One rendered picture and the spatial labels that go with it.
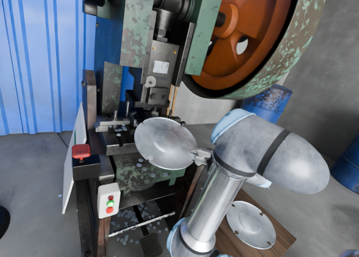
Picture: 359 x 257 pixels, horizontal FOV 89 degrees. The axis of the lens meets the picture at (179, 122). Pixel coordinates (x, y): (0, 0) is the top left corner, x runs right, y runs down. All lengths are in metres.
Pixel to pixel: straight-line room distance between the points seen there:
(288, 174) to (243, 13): 0.82
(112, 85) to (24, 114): 1.28
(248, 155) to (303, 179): 0.10
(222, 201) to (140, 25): 0.64
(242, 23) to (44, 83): 1.72
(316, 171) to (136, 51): 0.66
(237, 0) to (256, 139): 0.83
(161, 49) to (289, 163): 0.66
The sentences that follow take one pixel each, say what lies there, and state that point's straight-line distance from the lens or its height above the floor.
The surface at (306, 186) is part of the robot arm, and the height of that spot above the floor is 1.02.
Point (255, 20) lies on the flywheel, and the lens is 1.00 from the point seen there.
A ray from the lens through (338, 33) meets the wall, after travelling 4.03.
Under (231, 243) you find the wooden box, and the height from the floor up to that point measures 0.33.
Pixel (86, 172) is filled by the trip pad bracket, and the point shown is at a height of 0.67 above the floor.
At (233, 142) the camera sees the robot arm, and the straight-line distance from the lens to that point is 0.42.
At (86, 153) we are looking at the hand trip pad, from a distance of 0.75.
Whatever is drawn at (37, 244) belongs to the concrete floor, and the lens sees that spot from 1.46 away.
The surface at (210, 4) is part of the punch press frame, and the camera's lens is 0.90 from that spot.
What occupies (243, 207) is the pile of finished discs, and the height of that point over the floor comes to 0.35.
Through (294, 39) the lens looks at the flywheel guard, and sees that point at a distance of 0.86.
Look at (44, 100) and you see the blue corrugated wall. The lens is 2.15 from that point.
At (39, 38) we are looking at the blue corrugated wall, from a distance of 1.99.
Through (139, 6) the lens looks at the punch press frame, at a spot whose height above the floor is 1.27.
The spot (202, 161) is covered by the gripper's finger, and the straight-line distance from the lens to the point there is 0.83.
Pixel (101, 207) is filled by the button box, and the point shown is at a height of 0.56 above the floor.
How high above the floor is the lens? 1.22
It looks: 25 degrees down
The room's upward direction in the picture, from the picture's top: 15 degrees clockwise
